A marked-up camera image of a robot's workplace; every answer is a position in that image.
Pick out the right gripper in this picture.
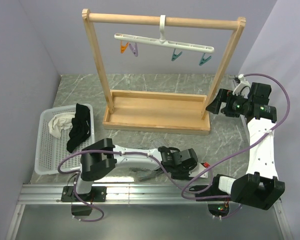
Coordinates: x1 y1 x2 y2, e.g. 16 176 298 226
205 88 252 118

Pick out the grey striped boxer underwear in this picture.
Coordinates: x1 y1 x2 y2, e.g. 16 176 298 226
127 137 168 182

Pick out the white plastic hanger bar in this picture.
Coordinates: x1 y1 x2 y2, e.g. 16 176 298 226
114 15 215 54

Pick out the orange clothespin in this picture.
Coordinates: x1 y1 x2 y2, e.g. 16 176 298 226
120 41 130 54

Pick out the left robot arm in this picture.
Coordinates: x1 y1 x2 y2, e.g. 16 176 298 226
73 138 204 201

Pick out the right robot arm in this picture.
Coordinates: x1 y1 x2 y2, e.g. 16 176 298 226
206 82 285 210

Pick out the black underwear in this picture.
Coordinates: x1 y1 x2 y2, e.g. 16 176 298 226
66 103 91 153

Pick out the light teal clothespin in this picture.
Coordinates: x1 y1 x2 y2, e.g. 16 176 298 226
198 53 212 66

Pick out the wooden hanging rack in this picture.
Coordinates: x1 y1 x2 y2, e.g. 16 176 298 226
82 9 246 135

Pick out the purple clothespin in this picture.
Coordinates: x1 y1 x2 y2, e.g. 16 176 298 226
128 42 139 57

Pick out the white cloth garment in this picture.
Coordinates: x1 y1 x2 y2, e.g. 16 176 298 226
48 112 75 139

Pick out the white plastic basket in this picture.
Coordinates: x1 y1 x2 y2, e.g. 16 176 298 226
34 103 95 175

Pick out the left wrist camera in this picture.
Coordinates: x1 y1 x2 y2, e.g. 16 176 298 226
189 162 214 179

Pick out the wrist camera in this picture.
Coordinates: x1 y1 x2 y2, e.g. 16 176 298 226
230 74 251 97
189 162 214 179

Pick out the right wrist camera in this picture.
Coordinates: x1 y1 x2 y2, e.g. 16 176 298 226
230 74 251 97

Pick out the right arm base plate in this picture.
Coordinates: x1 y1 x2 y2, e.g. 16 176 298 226
189 185 242 203

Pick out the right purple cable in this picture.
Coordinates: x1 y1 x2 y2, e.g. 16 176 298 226
181 72 291 222

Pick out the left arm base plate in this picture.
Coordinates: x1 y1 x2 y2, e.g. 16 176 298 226
60 185 108 203

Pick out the aluminium mounting rail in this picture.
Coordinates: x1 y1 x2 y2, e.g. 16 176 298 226
17 182 283 206

